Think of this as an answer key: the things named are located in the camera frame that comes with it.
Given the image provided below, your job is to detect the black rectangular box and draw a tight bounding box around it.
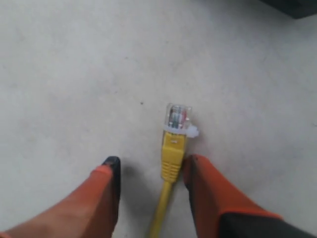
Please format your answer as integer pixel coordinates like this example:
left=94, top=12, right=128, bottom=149
left=261, top=0, right=317, bottom=19

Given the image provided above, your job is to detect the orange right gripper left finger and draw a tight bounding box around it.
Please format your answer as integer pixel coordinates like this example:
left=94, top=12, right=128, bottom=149
left=0, top=156, right=121, bottom=238

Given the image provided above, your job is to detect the yellow ethernet cable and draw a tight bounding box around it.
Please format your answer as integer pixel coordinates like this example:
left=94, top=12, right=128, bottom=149
left=148, top=103, right=200, bottom=238

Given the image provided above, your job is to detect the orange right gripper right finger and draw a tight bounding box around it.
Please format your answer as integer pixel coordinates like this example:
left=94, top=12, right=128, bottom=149
left=183, top=155, right=313, bottom=238

